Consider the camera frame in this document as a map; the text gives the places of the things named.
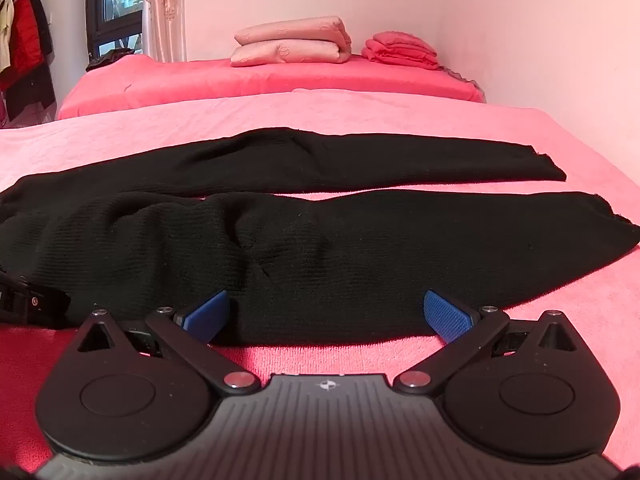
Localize dark framed window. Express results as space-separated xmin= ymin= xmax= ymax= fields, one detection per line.
xmin=86 ymin=0 xmax=147 ymax=62

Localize pink patterned curtain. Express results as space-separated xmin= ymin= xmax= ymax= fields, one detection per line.
xmin=141 ymin=0 xmax=189 ymax=64

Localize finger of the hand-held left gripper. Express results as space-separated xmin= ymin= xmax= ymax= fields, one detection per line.
xmin=0 ymin=270 xmax=72 ymax=330

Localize hanging pale yellow garment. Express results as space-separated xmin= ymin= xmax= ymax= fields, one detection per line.
xmin=0 ymin=0 xmax=16 ymax=74

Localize black pants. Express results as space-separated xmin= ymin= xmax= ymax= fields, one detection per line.
xmin=0 ymin=127 xmax=640 ymax=347

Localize pink bed blanket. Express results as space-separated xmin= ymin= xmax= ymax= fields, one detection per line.
xmin=0 ymin=87 xmax=640 ymax=472

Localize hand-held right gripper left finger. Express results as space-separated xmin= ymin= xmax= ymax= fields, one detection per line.
xmin=75 ymin=289 xmax=262 ymax=394

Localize folded red blanket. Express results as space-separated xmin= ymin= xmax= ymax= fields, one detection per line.
xmin=361 ymin=31 xmax=442 ymax=72

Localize clothes hanging on rack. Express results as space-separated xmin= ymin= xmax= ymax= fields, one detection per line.
xmin=5 ymin=0 xmax=57 ymax=117

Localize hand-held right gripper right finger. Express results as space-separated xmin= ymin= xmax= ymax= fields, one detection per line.
xmin=393 ymin=290 xmax=578 ymax=394

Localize red bed sheet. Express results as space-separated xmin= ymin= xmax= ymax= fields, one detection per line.
xmin=57 ymin=52 xmax=487 ymax=121

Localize hanging red jacket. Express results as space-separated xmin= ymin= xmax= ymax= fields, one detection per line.
xmin=0 ymin=0 xmax=45 ymax=92

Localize dark cloth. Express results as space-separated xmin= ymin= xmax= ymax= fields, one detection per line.
xmin=85 ymin=47 xmax=137 ymax=72

